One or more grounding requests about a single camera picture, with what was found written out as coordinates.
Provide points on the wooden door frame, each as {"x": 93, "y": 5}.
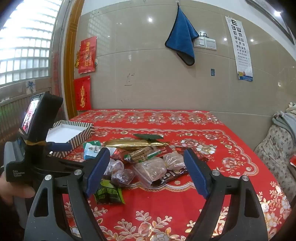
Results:
{"x": 71, "y": 58}

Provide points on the striped cardboard box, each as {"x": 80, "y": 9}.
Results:
{"x": 67, "y": 133}

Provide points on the glass block window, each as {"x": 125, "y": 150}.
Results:
{"x": 27, "y": 41}

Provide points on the gold foil snack packet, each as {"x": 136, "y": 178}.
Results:
{"x": 131, "y": 143}

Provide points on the blue white snack packet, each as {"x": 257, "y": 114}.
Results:
{"x": 90, "y": 153}

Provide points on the teal green small packet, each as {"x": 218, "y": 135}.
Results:
{"x": 93, "y": 144}

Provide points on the folded grey clothes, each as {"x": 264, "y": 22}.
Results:
{"x": 285, "y": 118}

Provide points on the clear plastic bag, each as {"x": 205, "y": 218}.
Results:
{"x": 150, "y": 172}

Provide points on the red floral tablecloth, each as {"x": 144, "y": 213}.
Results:
{"x": 231, "y": 148}

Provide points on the floral sofa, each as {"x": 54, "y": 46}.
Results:
{"x": 275, "y": 153}

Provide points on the clear wrapped brown pastry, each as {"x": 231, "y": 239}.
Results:
{"x": 115, "y": 167}
{"x": 122, "y": 177}
{"x": 173, "y": 161}

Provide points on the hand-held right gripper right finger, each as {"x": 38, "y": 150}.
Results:
{"x": 196, "y": 177}

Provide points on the eye chart poster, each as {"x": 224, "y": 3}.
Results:
{"x": 240, "y": 46}

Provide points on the small blue wall sticker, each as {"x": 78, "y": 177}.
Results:
{"x": 212, "y": 71}

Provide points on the green black snack packet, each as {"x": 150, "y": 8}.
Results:
{"x": 108, "y": 192}

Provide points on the red wall decorations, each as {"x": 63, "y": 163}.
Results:
{"x": 87, "y": 54}

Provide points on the white wall switch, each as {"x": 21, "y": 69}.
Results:
{"x": 211, "y": 44}
{"x": 199, "y": 42}

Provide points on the blue snowflake sticker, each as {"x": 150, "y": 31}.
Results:
{"x": 30, "y": 87}

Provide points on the dark brown coffee stick sachet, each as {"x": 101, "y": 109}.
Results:
{"x": 172, "y": 175}

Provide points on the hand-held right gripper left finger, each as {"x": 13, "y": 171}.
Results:
{"x": 97, "y": 172}

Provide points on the blue hanging towel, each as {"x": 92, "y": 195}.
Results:
{"x": 182, "y": 37}

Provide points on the dark green flat packet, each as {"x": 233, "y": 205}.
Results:
{"x": 148, "y": 136}

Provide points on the person's left hand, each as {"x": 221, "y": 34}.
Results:
{"x": 13, "y": 191}

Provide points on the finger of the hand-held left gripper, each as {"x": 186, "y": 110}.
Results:
{"x": 67, "y": 165}
{"x": 61, "y": 146}

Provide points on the clear biscuit packet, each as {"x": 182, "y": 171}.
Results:
{"x": 141, "y": 154}

